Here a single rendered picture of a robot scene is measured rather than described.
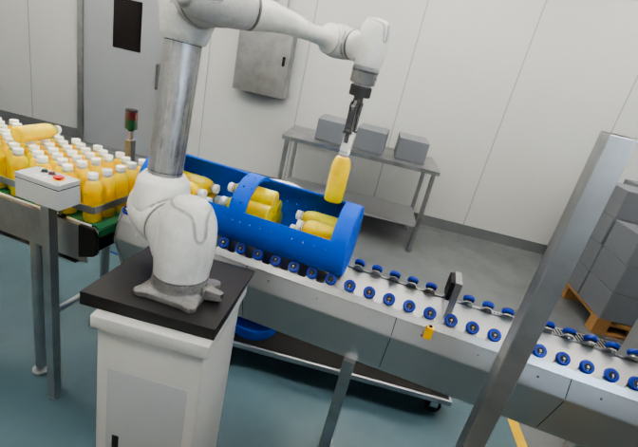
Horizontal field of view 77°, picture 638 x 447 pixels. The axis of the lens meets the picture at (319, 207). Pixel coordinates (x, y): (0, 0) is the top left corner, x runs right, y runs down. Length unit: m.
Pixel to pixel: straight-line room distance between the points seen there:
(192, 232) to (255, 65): 3.86
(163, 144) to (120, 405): 0.75
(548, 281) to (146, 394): 1.11
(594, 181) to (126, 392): 1.32
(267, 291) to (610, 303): 3.25
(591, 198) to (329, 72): 4.01
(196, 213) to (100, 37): 4.87
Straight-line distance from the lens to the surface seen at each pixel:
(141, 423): 1.40
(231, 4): 1.07
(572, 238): 1.18
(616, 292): 4.23
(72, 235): 1.94
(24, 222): 2.11
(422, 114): 4.90
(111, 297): 1.20
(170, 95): 1.21
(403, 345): 1.59
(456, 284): 1.54
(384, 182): 5.04
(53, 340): 2.18
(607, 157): 1.14
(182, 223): 1.09
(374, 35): 1.40
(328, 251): 1.45
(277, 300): 1.62
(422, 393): 2.49
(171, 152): 1.23
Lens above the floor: 1.73
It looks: 21 degrees down
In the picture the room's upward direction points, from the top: 13 degrees clockwise
